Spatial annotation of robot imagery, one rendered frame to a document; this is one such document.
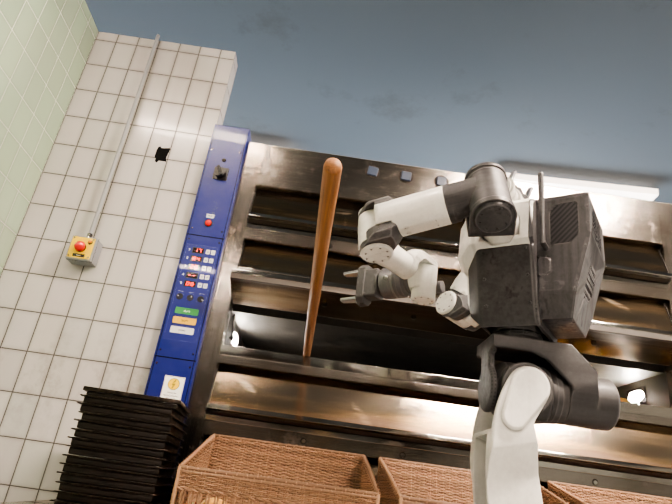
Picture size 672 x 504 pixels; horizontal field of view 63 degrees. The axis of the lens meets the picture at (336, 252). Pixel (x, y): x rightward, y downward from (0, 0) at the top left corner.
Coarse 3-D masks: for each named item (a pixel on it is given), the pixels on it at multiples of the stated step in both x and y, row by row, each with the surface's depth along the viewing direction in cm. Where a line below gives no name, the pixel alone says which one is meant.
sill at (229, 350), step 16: (224, 352) 209; (240, 352) 209; (256, 352) 210; (272, 352) 210; (320, 368) 209; (336, 368) 209; (352, 368) 210; (368, 368) 210; (384, 368) 210; (432, 384) 209; (448, 384) 210; (464, 384) 210; (656, 416) 210
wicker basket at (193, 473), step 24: (192, 456) 160; (216, 456) 190; (240, 456) 191; (264, 456) 192; (288, 456) 192; (312, 456) 193; (336, 456) 194; (360, 456) 195; (192, 480) 146; (216, 480) 147; (240, 480) 147; (264, 480) 147; (288, 480) 148; (312, 480) 188; (336, 480) 189; (360, 480) 189
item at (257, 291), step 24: (240, 288) 211; (264, 288) 209; (288, 288) 207; (336, 288) 207; (336, 312) 218; (360, 312) 216; (384, 312) 213; (408, 312) 211; (432, 312) 209; (480, 336) 221; (600, 336) 210; (624, 336) 208; (648, 336) 207; (648, 360) 221
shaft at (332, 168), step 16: (336, 160) 86; (336, 176) 87; (320, 192) 94; (336, 192) 92; (320, 208) 98; (320, 224) 103; (320, 240) 110; (320, 256) 117; (320, 272) 126; (320, 288) 138; (304, 352) 206
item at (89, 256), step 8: (72, 240) 215; (80, 240) 215; (88, 240) 215; (96, 240) 216; (72, 248) 213; (88, 248) 214; (96, 248) 216; (72, 256) 212; (80, 256) 212; (88, 256) 213; (96, 256) 217; (80, 264) 217; (88, 264) 216; (96, 264) 218
